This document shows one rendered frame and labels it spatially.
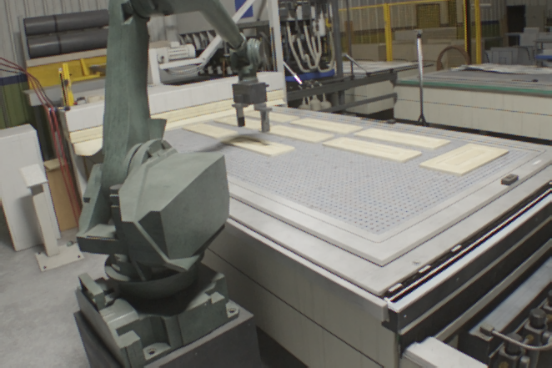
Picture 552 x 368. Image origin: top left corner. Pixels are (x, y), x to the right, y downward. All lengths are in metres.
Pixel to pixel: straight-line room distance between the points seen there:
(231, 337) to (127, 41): 1.33
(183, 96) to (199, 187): 2.60
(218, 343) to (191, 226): 0.51
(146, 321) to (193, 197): 0.51
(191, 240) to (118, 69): 0.83
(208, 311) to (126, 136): 0.79
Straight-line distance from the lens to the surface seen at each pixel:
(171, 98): 4.19
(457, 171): 2.33
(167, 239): 1.60
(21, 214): 4.43
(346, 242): 1.66
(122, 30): 2.10
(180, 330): 1.82
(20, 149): 4.30
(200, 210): 1.71
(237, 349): 1.99
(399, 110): 6.59
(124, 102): 2.01
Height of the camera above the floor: 1.63
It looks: 15 degrees down
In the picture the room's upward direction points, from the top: 6 degrees counter-clockwise
